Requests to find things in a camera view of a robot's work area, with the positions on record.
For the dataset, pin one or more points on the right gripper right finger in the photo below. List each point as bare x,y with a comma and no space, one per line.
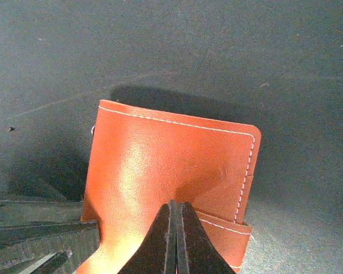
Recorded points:
195,252

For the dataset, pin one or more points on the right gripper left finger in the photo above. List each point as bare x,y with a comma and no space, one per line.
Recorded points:
157,252

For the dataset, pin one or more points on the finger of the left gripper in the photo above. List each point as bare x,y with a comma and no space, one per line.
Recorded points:
26,209
71,243

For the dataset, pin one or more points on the brown leather card holder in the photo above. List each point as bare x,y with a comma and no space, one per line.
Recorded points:
141,159

